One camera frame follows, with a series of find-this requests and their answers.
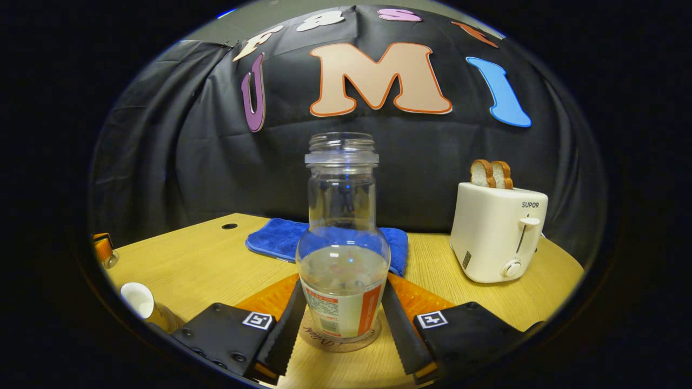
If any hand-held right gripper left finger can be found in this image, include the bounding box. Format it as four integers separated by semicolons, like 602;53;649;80
170;273;308;386

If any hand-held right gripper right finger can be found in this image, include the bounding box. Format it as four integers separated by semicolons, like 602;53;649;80
381;272;547;386

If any white toaster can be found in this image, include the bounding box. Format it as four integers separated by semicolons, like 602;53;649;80
449;182;549;284

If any blue folded towel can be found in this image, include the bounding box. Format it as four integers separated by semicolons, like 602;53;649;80
245;217;410;278

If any cream ceramic teacup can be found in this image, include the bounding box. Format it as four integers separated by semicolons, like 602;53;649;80
119;281;185;334

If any black backdrop cloth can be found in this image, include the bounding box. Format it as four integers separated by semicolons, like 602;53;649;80
88;4;610;266

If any clear plastic water bottle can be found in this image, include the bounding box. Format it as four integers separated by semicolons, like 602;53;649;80
295;132;392;339

